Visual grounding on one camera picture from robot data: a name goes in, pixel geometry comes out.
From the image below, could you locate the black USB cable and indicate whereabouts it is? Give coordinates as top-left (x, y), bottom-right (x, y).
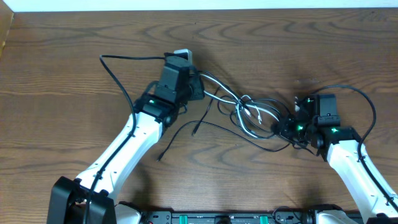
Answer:
top-left (156, 70), bottom-right (315, 162)

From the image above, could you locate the white USB cable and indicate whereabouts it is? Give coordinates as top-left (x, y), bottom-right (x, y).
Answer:
top-left (198, 73), bottom-right (280, 138)

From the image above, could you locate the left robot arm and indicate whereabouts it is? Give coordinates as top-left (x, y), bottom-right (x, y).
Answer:
top-left (47, 49), bottom-right (204, 223)

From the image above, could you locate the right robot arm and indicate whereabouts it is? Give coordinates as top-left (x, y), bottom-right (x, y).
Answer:
top-left (272, 95), bottom-right (397, 223)

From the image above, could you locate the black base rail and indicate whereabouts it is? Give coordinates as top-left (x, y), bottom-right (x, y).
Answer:
top-left (118, 202), bottom-right (364, 224)

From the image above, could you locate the right camera cable black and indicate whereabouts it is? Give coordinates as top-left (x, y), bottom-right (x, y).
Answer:
top-left (307, 84), bottom-right (398, 212)

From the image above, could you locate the camera cable black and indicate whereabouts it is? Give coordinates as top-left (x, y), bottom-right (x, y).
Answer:
top-left (82, 54), bottom-right (167, 224)
top-left (307, 84), bottom-right (398, 212)

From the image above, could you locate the left camera cable black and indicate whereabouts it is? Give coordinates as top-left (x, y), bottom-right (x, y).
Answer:
top-left (82, 54), bottom-right (167, 224)

